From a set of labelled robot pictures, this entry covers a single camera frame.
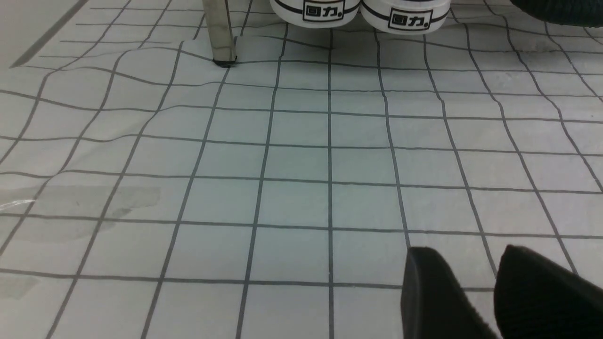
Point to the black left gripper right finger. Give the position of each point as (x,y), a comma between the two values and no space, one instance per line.
(536,298)

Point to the silver metal shoe rack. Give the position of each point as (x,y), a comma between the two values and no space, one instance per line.
(219,28)

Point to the black canvas sneaker far left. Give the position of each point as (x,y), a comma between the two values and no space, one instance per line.
(316,14)

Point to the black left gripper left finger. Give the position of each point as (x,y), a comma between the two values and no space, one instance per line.
(433,304)

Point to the white grid floor mat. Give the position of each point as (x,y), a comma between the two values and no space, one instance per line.
(147,193)

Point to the black mesh sneaker left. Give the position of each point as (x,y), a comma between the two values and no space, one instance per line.
(585,13)

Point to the black canvas sneaker with laces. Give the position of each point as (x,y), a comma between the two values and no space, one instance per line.
(405,17)

